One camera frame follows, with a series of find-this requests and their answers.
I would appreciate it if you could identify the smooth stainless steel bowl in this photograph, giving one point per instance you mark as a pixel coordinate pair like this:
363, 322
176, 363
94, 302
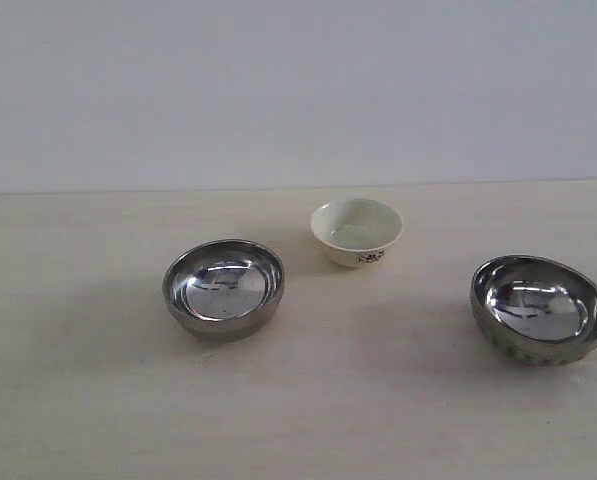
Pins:
225, 289

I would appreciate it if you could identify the ribbed stainless steel bowl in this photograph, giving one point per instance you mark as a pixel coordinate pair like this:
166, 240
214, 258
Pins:
535, 310

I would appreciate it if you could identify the cream ceramic floral bowl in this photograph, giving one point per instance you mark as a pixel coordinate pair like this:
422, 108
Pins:
356, 232

